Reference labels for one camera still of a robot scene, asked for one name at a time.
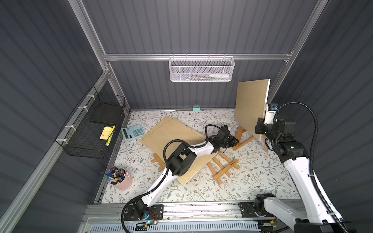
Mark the wooden easel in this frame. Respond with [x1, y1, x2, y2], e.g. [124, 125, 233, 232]
[233, 126, 269, 152]
[151, 153, 166, 172]
[207, 152, 240, 185]

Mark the light plywood board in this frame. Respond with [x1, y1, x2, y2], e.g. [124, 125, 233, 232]
[139, 116, 172, 146]
[142, 117, 218, 186]
[235, 79, 271, 140]

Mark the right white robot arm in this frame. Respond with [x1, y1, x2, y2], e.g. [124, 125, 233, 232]
[254, 110, 356, 233]

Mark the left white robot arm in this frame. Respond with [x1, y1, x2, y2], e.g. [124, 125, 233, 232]
[128, 124, 239, 220]

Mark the floral table mat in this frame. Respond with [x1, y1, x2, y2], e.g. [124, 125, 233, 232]
[101, 110, 299, 204]

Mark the small teal box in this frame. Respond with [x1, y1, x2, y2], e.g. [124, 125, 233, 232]
[193, 105, 201, 112]

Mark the white marker in basket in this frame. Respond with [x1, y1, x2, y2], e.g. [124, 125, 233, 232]
[208, 73, 230, 80]

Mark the teal calculator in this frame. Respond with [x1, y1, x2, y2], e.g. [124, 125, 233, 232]
[120, 124, 145, 141]

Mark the pink pen cup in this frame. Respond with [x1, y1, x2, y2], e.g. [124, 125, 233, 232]
[101, 166, 133, 191]

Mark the yellow green pen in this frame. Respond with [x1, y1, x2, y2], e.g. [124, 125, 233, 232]
[105, 126, 116, 147]

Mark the yellow sticky note pad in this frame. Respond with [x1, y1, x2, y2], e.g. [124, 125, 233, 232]
[100, 126, 115, 140]

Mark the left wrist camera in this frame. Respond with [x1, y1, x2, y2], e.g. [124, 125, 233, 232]
[217, 125, 231, 137]

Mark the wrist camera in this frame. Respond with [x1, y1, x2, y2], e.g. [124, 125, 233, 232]
[264, 103, 278, 125]
[217, 125, 231, 137]

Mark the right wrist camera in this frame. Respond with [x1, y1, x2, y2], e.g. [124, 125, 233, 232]
[264, 103, 278, 125]

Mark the left black corrugated cable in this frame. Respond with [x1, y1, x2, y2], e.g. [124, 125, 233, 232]
[120, 124, 225, 233]

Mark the black corrugated cable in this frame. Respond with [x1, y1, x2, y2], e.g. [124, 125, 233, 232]
[120, 124, 225, 233]
[278, 101, 350, 233]

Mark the right black corrugated cable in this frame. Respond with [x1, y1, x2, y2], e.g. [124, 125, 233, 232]
[278, 101, 350, 233]

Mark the white wire mesh basket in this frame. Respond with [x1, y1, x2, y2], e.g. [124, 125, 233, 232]
[168, 55, 235, 82]

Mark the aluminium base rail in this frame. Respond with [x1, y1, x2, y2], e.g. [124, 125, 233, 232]
[78, 200, 321, 233]

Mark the black wire wall basket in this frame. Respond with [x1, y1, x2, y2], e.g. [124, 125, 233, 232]
[55, 87, 126, 159]

